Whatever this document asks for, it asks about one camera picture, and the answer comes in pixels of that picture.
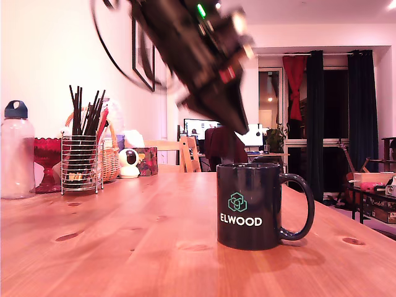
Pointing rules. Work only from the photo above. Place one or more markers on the monitor showing dark windows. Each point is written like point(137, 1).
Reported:
point(196, 130)

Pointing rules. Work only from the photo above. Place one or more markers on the monitor showing white page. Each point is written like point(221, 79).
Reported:
point(255, 137)

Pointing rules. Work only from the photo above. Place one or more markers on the light wooden chair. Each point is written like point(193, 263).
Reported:
point(188, 161)

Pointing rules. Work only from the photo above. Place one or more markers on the green potted plant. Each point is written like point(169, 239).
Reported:
point(277, 137)

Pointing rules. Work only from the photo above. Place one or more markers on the red curtain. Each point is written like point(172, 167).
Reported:
point(295, 71)

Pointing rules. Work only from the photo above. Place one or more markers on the white tissue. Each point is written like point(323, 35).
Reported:
point(134, 139)

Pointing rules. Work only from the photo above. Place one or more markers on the floral tissue box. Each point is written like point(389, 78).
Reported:
point(148, 162)

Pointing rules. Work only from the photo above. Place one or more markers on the dark green curtain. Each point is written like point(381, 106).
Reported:
point(315, 123)
point(363, 108)

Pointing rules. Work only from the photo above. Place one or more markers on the black chopstick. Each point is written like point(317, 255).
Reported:
point(77, 111)
point(80, 111)
point(98, 111)
point(72, 108)

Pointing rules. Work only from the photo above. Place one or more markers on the dark blue Elwood mug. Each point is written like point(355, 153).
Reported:
point(247, 216)

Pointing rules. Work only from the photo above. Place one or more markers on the acoustic guitar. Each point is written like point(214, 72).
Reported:
point(346, 154)

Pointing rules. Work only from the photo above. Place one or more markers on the small yellow packet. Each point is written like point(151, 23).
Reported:
point(74, 177)

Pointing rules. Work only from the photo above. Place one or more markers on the black low table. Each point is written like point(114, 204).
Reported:
point(354, 201)

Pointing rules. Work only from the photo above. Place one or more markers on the light wooden box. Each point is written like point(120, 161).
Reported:
point(374, 178)

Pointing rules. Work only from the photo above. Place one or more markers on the pink case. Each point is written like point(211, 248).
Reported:
point(369, 186)

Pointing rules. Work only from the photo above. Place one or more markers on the red glass goblet bowl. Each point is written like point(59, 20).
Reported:
point(48, 148)

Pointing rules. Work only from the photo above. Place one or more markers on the brown suitcase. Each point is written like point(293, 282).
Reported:
point(383, 212)

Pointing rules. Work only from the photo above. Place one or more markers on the clear bottle with blue cap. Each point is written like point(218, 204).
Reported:
point(17, 154)

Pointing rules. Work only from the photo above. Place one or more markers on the small white round camera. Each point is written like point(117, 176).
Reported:
point(127, 167)

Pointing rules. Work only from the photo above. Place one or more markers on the white instant camera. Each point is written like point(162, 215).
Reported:
point(391, 188)

